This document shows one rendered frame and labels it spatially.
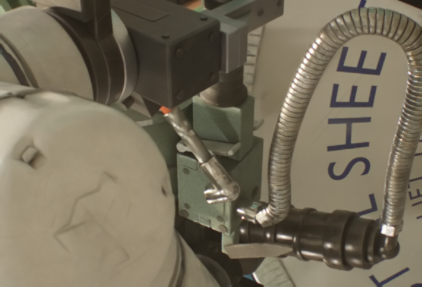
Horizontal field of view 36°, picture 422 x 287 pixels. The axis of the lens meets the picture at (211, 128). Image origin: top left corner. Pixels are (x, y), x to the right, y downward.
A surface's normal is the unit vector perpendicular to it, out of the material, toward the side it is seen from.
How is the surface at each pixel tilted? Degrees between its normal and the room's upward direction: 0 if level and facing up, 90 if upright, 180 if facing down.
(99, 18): 129
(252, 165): 137
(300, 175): 90
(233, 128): 58
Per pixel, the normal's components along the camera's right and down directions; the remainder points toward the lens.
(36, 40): 0.39, -0.52
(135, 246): 0.74, 0.05
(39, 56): 0.54, -0.34
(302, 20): 0.05, 0.49
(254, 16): 0.76, 0.36
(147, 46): -0.65, 0.42
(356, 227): -0.37, -0.68
